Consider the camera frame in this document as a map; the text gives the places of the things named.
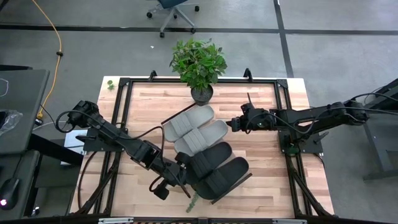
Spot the grey shoe sole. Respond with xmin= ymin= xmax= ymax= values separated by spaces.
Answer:
xmin=173 ymin=119 xmax=229 ymax=157

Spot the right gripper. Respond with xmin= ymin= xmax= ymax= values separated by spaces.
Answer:
xmin=226 ymin=103 xmax=277 ymax=134

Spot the brown cable loop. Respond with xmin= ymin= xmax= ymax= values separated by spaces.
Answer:
xmin=148 ymin=175 xmax=165 ymax=193

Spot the grey metal stand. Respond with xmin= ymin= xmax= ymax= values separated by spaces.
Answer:
xmin=343 ymin=77 xmax=398 ymax=182

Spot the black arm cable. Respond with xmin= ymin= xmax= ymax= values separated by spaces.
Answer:
xmin=123 ymin=125 xmax=192 ymax=199
xmin=55 ymin=109 xmax=82 ymax=134
xmin=323 ymin=91 xmax=398 ymax=116

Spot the office chair base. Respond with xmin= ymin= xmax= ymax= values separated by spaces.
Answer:
xmin=146 ymin=0 xmax=200 ymax=39

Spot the clear plastic bag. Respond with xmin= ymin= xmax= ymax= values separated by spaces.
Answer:
xmin=0 ymin=109 xmax=24 ymax=137

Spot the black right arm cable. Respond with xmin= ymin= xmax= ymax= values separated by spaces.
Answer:
xmin=323 ymin=91 xmax=398 ymax=116

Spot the leafy plant in black pot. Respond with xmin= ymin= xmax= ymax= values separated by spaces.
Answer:
xmin=169 ymin=37 xmax=228 ymax=106

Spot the succulent plant in black pot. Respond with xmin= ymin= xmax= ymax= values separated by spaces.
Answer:
xmin=185 ymin=183 xmax=200 ymax=214

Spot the black slide sandal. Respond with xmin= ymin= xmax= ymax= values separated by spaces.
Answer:
xmin=175 ymin=141 xmax=233 ymax=185
xmin=195 ymin=156 xmax=250 ymax=201

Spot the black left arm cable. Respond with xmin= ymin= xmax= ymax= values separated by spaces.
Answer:
xmin=55 ymin=109 xmax=82 ymax=134
xmin=123 ymin=125 xmax=192 ymax=199

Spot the grey desk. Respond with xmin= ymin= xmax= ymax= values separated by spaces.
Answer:
xmin=0 ymin=68 xmax=50 ymax=156

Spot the yellow cable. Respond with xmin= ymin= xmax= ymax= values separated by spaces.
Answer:
xmin=30 ymin=0 xmax=63 ymax=119

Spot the grey slide sandal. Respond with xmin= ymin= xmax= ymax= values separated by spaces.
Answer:
xmin=163 ymin=105 xmax=215 ymax=143

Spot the silver metal bracket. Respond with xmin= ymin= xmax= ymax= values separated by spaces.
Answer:
xmin=98 ymin=217 xmax=134 ymax=224
xmin=272 ymin=218 xmax=308 ymax=224

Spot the black computer mouse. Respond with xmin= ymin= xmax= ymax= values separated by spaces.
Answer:
xmin=0 ymin=176 xmax=21 ymax=211

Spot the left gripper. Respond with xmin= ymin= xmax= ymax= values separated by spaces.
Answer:
xmin=154 ymin=151 xmax=191 ymax=201

